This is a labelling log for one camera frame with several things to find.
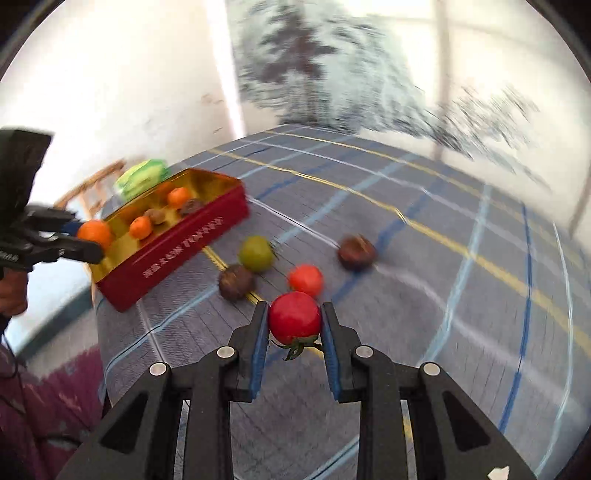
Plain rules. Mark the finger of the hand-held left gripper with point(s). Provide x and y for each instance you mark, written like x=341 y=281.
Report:
x=51 y=217
x=74 y=251

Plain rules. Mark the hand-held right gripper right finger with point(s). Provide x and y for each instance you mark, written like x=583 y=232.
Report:
x=330 y=350

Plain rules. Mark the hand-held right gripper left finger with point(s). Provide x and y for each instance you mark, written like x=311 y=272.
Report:
x=261 y=350

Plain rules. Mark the orange mandarin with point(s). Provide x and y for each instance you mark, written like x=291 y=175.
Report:
x=141 y=227
x=179 y=197
x=94 y=234

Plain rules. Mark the red tomato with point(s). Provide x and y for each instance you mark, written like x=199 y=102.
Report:
x=294 y=318

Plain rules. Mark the dark brown mangosteen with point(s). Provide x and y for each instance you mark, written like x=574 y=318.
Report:
x=356 y=251
x=235 y=282
x=190 y=206

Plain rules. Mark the orange-red tomato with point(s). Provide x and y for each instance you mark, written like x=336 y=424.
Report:
x=305 y=279

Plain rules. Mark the tan longan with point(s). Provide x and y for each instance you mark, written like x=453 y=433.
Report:
x=157 y=216

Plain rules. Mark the green round fruit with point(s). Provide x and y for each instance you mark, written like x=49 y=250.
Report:
x=255 y=253

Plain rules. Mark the red tin box gold interior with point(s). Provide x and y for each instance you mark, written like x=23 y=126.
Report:
x=184 y=249

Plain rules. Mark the person's left hand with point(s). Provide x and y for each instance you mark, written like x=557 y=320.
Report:
x=11 y=293

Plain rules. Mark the bamboo chair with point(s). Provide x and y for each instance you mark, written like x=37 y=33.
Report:
x=87 y=187

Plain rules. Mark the green tissue packet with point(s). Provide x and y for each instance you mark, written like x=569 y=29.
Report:
x=138 y=180

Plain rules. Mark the person's maroon clothing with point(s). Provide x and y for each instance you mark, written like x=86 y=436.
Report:
x=46 y=415

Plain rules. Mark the landscape painted folding screen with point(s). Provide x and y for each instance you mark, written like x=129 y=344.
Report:
x=323 y=69

